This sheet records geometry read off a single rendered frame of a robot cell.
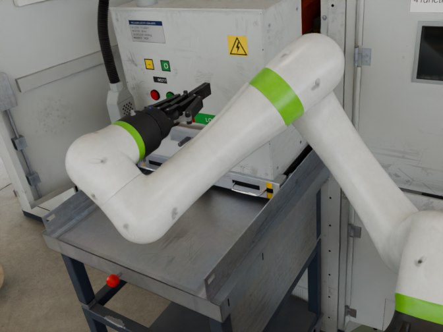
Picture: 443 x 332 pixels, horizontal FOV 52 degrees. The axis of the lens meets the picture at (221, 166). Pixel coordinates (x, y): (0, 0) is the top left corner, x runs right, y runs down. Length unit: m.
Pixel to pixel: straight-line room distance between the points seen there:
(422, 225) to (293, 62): 0.36
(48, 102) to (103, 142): 0.71
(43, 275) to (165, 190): 1.91
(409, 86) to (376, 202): 0.43
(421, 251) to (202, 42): 0.73
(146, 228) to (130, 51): 0.71
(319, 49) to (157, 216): 0.42
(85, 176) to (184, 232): 0.50
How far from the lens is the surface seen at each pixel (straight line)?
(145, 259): 1.21
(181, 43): 1.26
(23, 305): 2.55
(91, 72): 1.59
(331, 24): 1.35
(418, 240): 0.86
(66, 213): 1.42
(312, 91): 0.85
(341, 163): 1.00
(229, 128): 0.82
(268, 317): 1.42
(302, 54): 0.85
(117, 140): 0.85
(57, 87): 1.53
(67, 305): 2.44
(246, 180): 1.32
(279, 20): 1.19
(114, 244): 1.29
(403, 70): 1.31
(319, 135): 1.00
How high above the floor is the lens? 1.62
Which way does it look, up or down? 30 degrees down
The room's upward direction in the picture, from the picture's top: 7 degrees counter-clockwise
